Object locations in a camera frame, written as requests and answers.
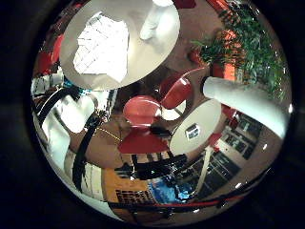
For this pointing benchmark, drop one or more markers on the small round white table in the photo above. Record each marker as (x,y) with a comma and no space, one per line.
(195,127)

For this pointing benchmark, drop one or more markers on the white cloth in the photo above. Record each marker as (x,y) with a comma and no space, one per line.
(103,47)

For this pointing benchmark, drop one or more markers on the small box with dark print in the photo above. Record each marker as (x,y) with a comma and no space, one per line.
(192,131)

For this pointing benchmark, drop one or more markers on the green leafy plant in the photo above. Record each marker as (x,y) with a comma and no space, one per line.
(254,51)

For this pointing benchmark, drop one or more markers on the white Clorox wipes canister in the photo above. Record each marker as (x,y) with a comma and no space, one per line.
(155,19)

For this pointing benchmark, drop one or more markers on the orange planter box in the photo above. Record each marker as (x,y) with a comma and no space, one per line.
(226,65)

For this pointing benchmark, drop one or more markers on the blue plastic sheet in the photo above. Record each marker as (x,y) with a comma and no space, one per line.
(168,190)

